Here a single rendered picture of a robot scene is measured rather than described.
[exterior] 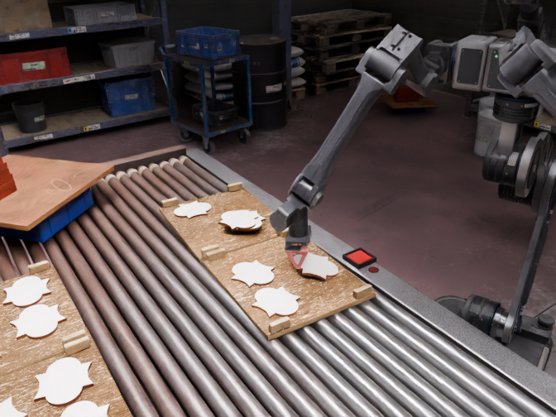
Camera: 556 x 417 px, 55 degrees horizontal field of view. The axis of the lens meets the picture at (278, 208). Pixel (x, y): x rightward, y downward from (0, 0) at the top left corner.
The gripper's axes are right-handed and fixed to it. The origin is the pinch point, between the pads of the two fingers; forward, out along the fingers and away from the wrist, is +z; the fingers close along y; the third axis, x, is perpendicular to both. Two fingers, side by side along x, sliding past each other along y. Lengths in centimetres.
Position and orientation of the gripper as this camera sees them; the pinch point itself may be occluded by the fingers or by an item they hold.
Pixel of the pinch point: (299, 260)
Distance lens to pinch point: 158.3
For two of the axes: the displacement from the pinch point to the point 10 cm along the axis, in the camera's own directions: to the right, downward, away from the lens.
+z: 0.4, 9.0, 4.4
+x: -9.9, -0.3, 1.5
